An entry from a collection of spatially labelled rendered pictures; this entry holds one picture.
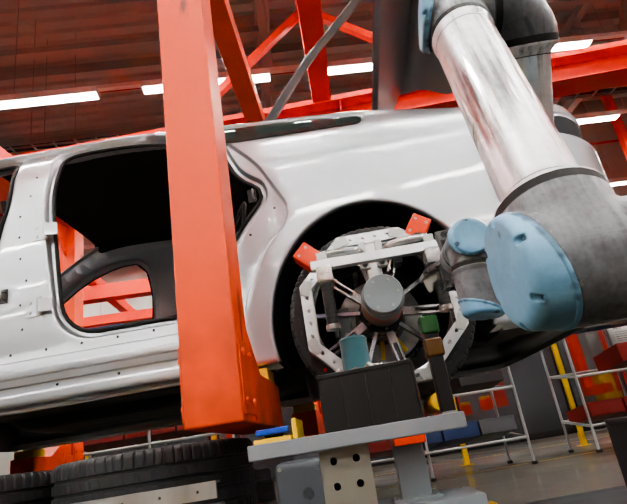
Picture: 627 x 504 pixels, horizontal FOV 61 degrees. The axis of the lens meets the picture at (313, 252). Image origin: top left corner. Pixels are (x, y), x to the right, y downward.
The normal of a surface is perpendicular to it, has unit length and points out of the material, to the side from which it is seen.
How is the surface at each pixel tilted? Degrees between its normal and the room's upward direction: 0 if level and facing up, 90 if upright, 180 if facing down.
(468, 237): 84
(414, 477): 90
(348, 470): 90
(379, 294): 90
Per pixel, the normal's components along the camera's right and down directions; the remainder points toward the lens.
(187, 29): -0.10, -0.34
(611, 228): -0.12, -0.55
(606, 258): -0.06, -0.05
